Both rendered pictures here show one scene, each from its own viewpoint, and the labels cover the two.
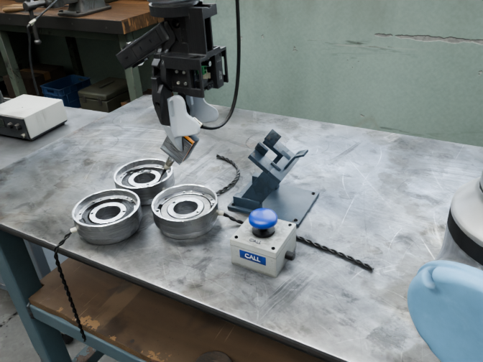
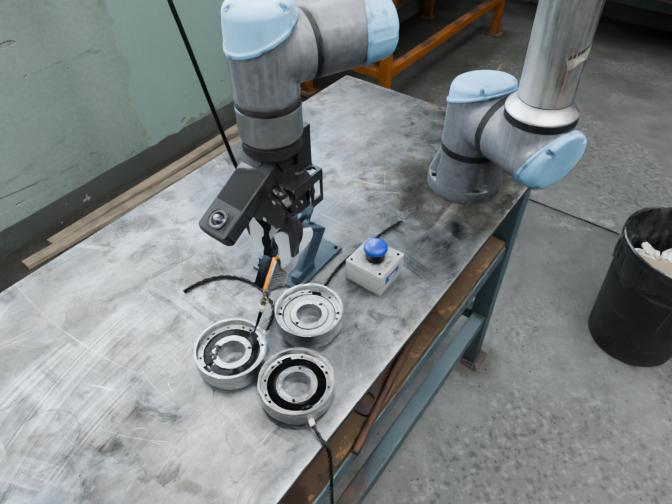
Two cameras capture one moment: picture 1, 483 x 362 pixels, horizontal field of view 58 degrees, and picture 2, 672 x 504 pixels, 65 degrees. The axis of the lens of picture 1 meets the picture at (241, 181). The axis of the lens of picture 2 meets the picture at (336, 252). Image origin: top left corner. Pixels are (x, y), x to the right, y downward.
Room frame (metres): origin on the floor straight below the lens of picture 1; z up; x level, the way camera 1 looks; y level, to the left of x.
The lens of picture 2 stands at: (0.47, 0.60, 1.46)
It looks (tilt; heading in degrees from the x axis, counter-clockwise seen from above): 44 degrees down; 277
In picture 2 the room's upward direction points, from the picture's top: 1 degrees counter-clockwise
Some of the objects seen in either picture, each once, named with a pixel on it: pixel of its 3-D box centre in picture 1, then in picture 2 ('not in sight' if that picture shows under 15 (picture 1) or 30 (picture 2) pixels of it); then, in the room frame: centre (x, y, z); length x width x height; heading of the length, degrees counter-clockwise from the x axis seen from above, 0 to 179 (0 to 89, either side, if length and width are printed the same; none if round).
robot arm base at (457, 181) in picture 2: not in sight; (467, 161); (0.31, -0.32, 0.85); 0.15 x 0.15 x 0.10
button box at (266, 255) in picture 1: (267, 243); (376, 263); (0.48, -0.03, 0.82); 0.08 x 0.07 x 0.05; 60
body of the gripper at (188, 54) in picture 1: (186, 49); (279, 174); (0.61, 0.06, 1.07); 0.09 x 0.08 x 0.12; 61
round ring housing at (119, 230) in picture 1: (108, 216); (297, 387); (0.57, 0.22, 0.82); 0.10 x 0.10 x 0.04
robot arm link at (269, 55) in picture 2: not in sight; (265, 52); (0.61, 0.07, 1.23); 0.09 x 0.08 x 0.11; 36
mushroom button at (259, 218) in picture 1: (263, 228); (375, 254); (0.48, -0.03, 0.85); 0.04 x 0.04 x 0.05
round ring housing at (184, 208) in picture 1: (186, 211); (309, 317); (0.58, 0.09, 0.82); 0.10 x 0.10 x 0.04
